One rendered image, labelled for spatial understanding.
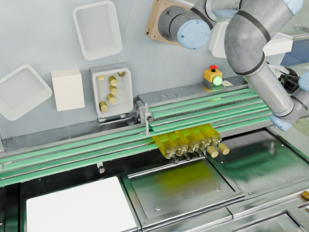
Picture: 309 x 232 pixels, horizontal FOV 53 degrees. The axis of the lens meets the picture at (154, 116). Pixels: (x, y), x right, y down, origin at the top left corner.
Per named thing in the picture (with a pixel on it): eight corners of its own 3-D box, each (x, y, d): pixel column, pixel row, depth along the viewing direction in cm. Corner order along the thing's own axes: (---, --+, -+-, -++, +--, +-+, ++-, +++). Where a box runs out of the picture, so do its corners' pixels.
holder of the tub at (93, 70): (96, 119, 155) (99, 126, 148) (88, 67, 141) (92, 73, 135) (128, 112, 160) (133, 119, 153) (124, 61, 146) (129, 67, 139)
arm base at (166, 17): (160, 3, 130) (168, 8, 122) (192, 7, 136) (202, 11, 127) (155, 39, 137) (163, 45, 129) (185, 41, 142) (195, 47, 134)
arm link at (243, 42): (222, 55, 76) (292, 139, 107) (254, 21, 75) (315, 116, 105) (199, 40, 85) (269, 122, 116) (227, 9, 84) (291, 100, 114)
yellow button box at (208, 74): (203, 81, 167) (209, 87, 161) (203, 68, 163) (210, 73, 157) (214, 79, 169) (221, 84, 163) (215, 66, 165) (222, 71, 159)
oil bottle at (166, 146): (150, 136, 156) (167, 161, 138) (150, 127, 153) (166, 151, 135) (161, 134, 157) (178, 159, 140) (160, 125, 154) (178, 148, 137)
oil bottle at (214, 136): (191, 127, 162) (212, 149, 145) (192, 118, 159) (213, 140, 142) (201, 124, 164) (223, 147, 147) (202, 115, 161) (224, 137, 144)
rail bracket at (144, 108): (140, 127, 150) (148, 141, 140) (138, 96, 142) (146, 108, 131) (145, 126, 151) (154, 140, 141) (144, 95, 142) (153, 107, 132)
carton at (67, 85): (55, 103, 143) (57, 111, 137) (50, 71, 136) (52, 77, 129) (82, 100, 147) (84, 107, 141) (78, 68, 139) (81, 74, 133)
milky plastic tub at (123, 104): (94, 110, 152) (98, 118, 145) (88, 67, 140) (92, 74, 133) (128, 103, 157) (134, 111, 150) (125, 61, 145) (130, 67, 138)
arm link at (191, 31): (163, 30, 126) (176, 38, 114) (186, 4, 124) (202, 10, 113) (181, 48, 132) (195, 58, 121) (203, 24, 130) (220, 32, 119)
